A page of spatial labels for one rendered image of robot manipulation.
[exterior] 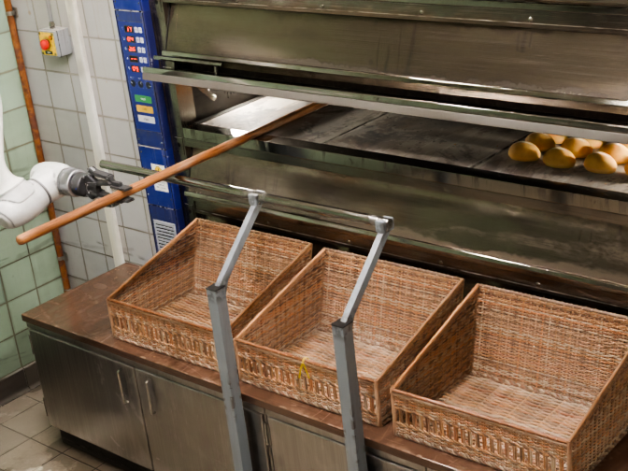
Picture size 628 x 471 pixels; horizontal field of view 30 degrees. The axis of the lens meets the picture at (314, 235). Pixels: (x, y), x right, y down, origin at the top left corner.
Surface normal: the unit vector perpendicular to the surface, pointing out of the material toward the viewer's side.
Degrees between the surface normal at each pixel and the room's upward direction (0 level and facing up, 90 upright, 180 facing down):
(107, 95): 90
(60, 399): 90
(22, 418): 0
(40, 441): 0
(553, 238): 70
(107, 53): 90
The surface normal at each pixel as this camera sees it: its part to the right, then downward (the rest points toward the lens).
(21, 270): 0.76, 0.18
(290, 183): -0.64, 0.02
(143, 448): -0.65, 0.36
